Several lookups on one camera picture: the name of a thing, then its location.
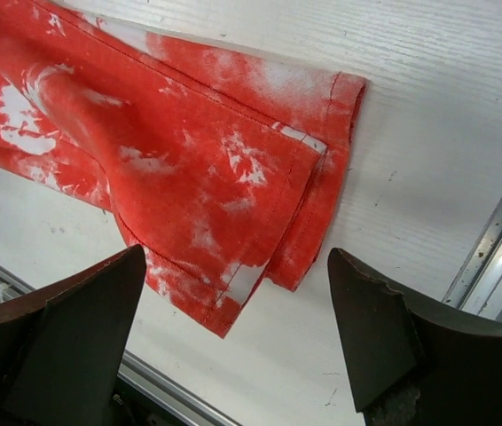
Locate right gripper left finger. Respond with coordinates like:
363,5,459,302
0,245,145,425

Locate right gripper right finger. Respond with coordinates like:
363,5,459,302
327,248,502,425

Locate red tie-dye trousers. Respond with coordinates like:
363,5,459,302
0,1,366,336

